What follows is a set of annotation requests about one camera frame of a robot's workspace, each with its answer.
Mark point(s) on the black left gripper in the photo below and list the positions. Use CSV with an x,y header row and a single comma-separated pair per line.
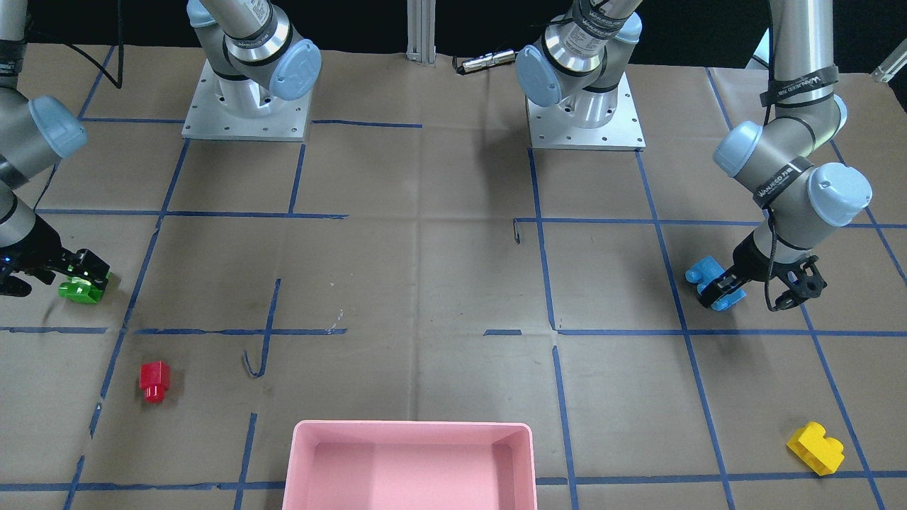
x,y
748,260

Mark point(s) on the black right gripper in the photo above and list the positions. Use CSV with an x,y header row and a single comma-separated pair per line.
x,y
41,249

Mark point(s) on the green toy block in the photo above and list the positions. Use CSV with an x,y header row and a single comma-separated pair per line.
x,y
80,291

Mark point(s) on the blue toy block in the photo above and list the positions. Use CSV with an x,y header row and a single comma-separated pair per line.
x,y
715,289

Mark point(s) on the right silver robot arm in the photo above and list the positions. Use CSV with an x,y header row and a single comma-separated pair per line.
x,y
242,40

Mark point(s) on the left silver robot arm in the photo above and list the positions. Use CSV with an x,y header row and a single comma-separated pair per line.
x,y
585,52

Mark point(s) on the pink plastic box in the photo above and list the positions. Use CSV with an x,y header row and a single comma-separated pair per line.
x,y
336,464

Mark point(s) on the red toy block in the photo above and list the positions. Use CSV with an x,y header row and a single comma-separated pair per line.
x,y
154,381

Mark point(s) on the yellow toy block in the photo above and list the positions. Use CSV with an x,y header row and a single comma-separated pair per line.
x,y
819,452

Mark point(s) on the black wrist camera, left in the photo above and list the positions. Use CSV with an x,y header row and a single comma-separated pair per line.
x,y
803,281

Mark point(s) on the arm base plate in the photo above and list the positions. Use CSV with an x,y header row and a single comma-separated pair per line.
x,y
224,110
587,120

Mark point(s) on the aluminium frame post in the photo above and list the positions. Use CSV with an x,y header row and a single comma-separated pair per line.
x,y
420,23

